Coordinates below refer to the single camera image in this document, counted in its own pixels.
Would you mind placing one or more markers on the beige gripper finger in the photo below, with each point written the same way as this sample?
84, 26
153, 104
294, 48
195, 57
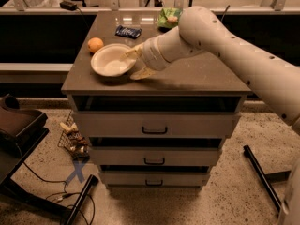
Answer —
140, 74
133, 53

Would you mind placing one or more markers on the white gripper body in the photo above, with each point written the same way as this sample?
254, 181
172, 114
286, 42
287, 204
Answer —
151, 57

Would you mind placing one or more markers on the white paper bowl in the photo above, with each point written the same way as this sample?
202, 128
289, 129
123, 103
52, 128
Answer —
107, 61

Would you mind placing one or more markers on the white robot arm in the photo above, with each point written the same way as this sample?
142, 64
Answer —
275, 81

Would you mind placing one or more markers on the dark blue candy wrapper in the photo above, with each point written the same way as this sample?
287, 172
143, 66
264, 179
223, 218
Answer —
127, 32

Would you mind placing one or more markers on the green snack bag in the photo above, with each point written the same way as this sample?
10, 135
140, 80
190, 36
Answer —
169, 17

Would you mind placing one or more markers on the orange fruit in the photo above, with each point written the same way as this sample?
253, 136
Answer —
95, 44

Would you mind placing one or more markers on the grey drawer cabinet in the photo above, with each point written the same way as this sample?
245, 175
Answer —
201, 84

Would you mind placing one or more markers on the top grey drawer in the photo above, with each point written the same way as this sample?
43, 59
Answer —
156, 124

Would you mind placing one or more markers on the grey drawer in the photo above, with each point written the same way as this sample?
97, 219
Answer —
155, 157
155, 179
156, 124

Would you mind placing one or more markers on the black power adapter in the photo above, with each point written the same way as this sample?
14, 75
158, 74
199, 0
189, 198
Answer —
68, 5

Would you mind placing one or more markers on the middle grey drawer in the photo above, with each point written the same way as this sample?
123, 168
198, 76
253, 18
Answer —
155, 157

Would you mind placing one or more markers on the bottom grey drawer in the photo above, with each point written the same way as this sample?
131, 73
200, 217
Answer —
155, 179

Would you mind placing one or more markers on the black chair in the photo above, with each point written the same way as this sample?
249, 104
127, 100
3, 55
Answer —
21, 131

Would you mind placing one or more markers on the black stand leg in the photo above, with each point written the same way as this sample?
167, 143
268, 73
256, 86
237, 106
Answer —
267, 179

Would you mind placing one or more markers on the wire basket with items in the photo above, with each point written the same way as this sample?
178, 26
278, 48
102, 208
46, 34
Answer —
72, 141

